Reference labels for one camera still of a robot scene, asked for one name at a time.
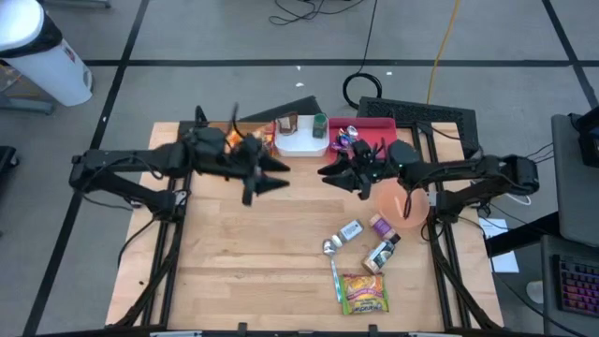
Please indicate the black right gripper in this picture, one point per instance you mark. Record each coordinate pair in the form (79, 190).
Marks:
(379, 164)

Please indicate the white-lid spice jar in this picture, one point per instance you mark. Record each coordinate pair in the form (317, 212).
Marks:
(348, 230)

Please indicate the translucent orange tray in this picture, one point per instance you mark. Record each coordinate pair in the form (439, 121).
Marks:
(248, 126)

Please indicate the green chili ramen packet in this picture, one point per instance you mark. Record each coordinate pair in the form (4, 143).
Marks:
(364, 293)

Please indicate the white paper sheet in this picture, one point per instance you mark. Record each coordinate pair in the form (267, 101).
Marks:
(503, 262)

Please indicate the backlit keyboard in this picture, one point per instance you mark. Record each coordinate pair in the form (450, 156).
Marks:
(578, 285)

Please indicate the brown orange snack packet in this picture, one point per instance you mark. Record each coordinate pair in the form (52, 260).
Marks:
(286, 124)

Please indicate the black-lid spice jar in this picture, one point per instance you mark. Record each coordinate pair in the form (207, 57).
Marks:
(380, 255)

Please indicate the black box device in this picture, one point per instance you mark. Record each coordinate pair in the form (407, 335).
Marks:
(589, 140)

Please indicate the white plastic bin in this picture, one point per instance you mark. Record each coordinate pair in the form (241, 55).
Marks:
(299, 145)

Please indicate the purple iridescent spoon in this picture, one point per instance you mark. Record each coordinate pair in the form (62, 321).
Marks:
(344, 139)

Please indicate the white computer mouse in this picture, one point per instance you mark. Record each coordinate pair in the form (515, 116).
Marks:
(534, 291)

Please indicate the translucent peach bowl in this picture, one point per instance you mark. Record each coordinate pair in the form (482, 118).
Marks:
(398, 208)

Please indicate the white trash can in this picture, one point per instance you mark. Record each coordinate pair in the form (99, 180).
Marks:
(42, 61)

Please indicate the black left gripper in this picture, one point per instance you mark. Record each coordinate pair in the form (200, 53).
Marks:
(224, 154)

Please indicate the grey stand base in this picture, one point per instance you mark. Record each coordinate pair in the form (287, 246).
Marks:
(28, 106)

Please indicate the purple-label spice jar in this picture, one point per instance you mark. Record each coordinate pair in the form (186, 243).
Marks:
(383, 226)

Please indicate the black flat board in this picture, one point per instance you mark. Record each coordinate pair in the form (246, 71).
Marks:
(290, 110)

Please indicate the green-lid spice jar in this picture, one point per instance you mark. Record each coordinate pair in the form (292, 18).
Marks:
(319, 125)

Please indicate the black perforated panel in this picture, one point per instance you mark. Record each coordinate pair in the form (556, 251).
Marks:
(416, 112)

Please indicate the grey desk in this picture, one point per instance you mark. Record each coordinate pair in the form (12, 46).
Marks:
(547, 304)

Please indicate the red plastic tray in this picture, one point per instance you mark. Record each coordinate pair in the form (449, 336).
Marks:
(369, 126)

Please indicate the red white ramen packet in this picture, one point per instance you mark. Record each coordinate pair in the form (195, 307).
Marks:
(269, 140)

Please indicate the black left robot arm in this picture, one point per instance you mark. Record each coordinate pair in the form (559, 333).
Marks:
(131, 164)

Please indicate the black caster foot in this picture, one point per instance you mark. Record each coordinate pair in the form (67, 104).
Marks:
(7, 161)

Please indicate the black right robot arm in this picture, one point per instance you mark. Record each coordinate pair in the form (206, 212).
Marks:
(468, 173)

